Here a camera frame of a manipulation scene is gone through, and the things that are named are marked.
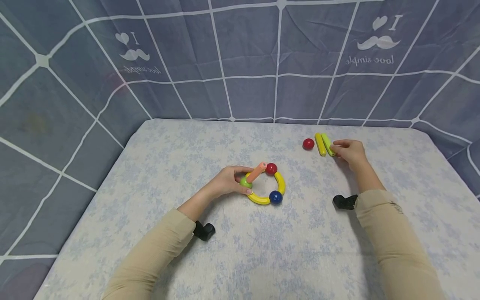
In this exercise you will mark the person's left hand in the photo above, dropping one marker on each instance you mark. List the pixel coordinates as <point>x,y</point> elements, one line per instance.
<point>225,182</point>

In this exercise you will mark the person's right hand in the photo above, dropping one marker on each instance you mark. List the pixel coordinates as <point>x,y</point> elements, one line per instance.
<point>353,154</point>

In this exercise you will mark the person's left index finger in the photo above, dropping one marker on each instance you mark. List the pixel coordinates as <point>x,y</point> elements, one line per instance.
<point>242,168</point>

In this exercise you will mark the person's left thumb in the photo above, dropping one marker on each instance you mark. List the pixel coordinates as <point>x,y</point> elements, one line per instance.
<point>244,190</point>

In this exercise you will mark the person's right fingers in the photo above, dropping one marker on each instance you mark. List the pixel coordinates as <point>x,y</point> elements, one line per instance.
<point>339,149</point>

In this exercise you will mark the green ball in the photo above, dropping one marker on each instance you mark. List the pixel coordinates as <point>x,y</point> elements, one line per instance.
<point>245,182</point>

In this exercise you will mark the lime green stick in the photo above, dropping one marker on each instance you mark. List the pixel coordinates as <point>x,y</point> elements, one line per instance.
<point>327,144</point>

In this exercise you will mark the orange stick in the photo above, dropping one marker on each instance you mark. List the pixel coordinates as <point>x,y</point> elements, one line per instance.
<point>257,171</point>

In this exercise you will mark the person's left forearm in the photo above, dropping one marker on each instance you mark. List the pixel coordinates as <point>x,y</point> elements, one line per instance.
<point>157,250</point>

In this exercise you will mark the person's right forearm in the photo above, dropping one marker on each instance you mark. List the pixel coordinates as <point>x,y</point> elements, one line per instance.
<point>390,233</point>

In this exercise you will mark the yellow curved piece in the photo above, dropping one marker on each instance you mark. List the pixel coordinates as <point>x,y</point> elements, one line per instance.
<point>258,199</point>
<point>280,182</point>

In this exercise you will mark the yellow stick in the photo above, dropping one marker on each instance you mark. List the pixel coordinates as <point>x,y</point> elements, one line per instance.
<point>320,144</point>

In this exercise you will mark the red ball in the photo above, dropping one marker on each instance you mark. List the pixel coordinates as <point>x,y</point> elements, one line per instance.
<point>308,144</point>
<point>271,168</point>

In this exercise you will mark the blue ball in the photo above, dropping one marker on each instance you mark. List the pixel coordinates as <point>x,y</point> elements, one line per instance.
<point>275,197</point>

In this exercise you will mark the black wrist band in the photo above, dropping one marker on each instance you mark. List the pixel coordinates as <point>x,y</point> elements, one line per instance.
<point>204,231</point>
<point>345,201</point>

